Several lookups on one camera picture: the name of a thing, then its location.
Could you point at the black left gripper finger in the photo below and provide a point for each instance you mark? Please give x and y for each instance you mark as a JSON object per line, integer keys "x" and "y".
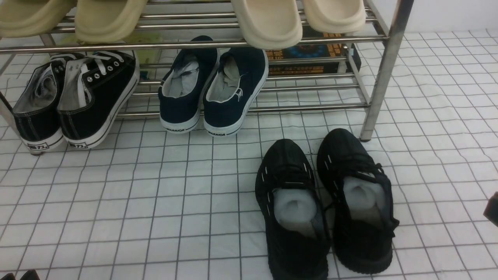
{"x": 9, "y": 276}

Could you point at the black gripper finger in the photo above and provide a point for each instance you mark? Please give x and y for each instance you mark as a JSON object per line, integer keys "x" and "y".
{"x": 30, "y": 275}

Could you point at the black knit sneaker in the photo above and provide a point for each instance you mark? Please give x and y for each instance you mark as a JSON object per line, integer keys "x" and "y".
{"x": 362, "y": 200}
{"x": 297, "y": 235}

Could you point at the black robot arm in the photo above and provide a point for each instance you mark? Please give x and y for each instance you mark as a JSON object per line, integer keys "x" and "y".
{"x": 491, "y": 210}

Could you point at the yellow-green package behind rack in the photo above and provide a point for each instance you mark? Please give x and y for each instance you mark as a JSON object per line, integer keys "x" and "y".
{"x": 146, "y": 56}

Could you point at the silver metal shoe rack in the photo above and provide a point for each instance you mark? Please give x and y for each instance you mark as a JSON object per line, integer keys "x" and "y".
{"x": 390, "y": 38}

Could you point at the white grid floor cloth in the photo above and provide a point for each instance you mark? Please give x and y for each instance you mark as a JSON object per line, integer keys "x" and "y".
{"x": 437, "y": 126}

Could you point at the black canvas sneaker left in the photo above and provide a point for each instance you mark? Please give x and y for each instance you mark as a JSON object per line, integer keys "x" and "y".
{"x": 35, "y": 112}

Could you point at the black canvas sneaker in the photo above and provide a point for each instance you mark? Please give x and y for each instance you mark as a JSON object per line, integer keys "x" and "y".
{"x": 95, "y": 89}
{"x": 35, "y": 112}

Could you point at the black canvas sneaker right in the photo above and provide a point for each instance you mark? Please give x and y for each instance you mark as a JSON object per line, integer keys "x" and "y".
{"x": 95, "y": 89}

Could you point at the navy slip-on shoe left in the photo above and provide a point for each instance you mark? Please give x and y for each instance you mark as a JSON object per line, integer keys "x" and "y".
{"x": 182, "y": 88}

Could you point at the navy slip-on shoe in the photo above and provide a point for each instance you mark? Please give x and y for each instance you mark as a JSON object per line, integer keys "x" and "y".
{"x": 182, "y": 88}
{"x": 240, "y": 76}

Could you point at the olive slipper far left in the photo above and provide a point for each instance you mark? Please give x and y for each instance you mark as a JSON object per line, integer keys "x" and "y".
{"x": 28, "y": 18}

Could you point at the olive slipper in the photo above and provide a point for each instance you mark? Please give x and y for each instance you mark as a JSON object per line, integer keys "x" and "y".
{"x": 107, "y": 21}
{"x": 28, "y": 18}

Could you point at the navy slip-on shoe right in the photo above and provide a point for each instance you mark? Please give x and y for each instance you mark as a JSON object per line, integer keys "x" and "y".
{"x": 240, "y": 76}

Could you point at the cream slipper left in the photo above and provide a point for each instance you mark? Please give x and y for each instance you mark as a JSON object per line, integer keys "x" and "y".
{"x": 269, "y": 24}

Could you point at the cream slipper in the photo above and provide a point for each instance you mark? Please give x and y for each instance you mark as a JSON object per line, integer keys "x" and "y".
{"x": 269, "y": 24}
{"x": 335, "y": 16}

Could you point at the black orange printed box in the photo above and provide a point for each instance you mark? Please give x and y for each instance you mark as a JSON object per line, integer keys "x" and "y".
{"x": 306, "y": 59}

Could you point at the cream slipper right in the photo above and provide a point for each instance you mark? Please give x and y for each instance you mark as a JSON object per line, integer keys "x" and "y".
{"x": 335, "y": 16}

